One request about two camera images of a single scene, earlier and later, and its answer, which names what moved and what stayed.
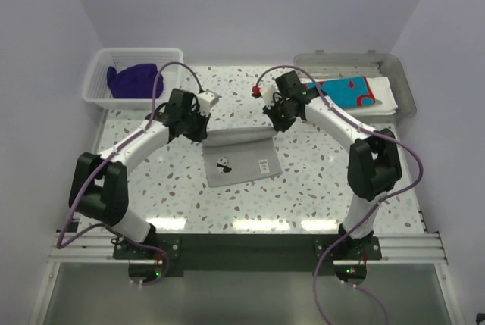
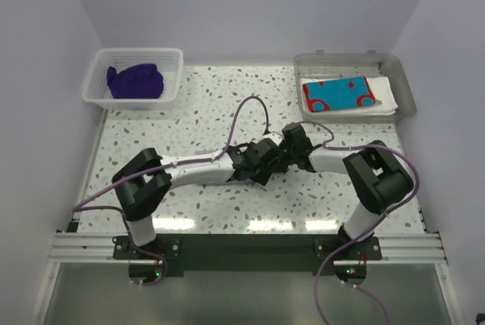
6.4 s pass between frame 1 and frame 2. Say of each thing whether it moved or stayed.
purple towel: stayed
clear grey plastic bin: stayed
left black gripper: moved
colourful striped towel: stayed
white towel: stayed
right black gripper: moved
